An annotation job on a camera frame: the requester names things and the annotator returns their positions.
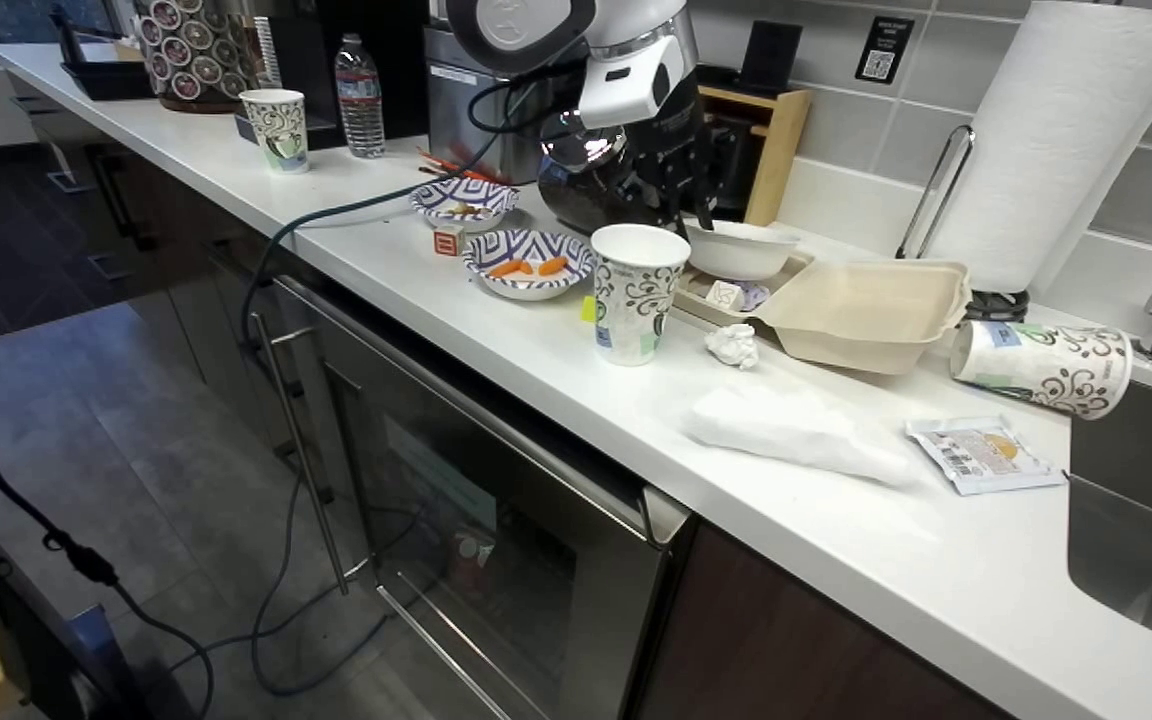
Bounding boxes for blue patterned bowl with carrots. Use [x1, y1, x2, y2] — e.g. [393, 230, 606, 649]
[463, 225, 596, 309]

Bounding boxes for crumpled white tissue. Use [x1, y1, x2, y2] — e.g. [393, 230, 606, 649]
[702, 320, 766, 373]

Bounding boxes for kitchen sink basin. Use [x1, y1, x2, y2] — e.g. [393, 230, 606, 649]
[1063, 376, 1152, 669]

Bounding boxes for white plastic bag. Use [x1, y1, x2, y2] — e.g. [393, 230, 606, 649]
[680, 376, 931, 493]

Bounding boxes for black wire pod carousel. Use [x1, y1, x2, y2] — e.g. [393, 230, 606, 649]
[130, 0, 266, 115]

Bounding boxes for printed flat sachet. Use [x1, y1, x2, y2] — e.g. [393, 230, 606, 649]
[904, 411, 1069, 499]

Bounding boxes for black floor cable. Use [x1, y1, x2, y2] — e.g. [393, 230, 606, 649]
[0, 384, 219, 720]

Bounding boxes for plain white bowl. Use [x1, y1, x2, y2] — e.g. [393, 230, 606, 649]
[675, 217, 805, 285]

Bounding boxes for metal paper towel holder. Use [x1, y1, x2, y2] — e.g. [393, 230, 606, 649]
[891, 119, 1033, 325]

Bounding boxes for clear plastic water bottle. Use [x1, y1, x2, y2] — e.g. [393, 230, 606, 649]
[331, 30, 388, 159]

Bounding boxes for black box device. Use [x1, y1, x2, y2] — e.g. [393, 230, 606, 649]
[50, 3, 153, 103]

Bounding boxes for black floor stand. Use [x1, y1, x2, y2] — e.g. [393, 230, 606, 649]
[0, 531, 206, 720]

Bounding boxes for wooden rack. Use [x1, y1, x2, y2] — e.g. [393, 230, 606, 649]
[691, 80, 817, 230]

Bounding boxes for white paper towel roll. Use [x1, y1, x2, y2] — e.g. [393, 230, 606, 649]
[929, 0, 1152, 296]

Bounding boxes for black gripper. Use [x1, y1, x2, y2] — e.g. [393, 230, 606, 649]
[617, 80, 754, 242]

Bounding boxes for long thin robot cable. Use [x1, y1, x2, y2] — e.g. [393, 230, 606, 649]
[160, 62, 592, 704]

